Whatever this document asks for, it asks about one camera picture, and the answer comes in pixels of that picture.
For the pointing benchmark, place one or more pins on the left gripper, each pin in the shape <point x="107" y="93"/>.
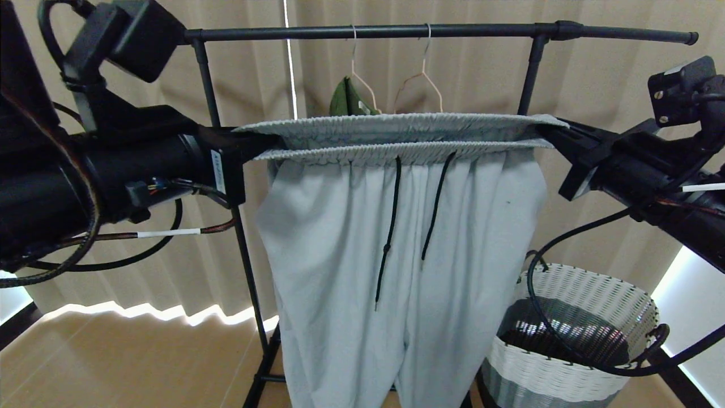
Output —
<point x="158" y="170"/>

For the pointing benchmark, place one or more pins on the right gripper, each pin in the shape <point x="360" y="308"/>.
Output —
<point x="628" y="173"/>

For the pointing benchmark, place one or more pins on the green shirt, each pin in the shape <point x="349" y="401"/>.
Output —
<point x="345" y="99"/>

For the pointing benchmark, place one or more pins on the pale grey shorts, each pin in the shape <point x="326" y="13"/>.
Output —
<point x="340" y="255"/>

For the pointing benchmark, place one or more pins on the pink clothes hanger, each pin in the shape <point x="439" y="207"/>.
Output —
<point x="425" y="48"/>
<point x="353" y="48"/>

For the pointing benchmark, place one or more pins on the black clothes rack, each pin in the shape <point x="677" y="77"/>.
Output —
<point x="481" y="29"/>

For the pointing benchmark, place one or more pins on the white laundry basket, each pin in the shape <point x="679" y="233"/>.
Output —
<point x="566" y="374"/>

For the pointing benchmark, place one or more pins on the beige curtain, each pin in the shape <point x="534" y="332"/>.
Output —
<point x="595" y="85"/>

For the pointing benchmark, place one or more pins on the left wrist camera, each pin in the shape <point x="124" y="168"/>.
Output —
<point x="141" y="39"/>

